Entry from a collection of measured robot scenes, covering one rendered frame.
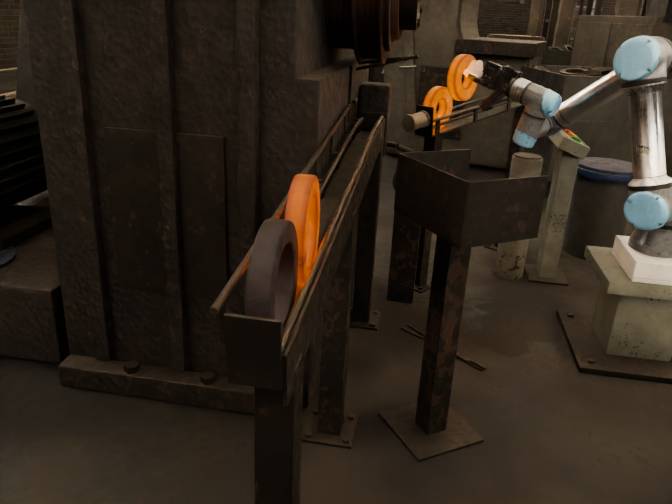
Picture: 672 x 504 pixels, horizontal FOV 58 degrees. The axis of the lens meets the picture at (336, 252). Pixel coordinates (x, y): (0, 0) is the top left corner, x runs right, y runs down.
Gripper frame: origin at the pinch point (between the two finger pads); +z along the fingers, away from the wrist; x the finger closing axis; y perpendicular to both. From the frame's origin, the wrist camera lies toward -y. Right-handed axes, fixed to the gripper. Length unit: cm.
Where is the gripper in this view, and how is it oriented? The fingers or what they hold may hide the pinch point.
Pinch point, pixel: (464, 72)
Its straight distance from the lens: 221.1
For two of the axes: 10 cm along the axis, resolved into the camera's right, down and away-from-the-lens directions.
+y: 2.4, -8.2, -5.2
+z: -6.9, -5.2, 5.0
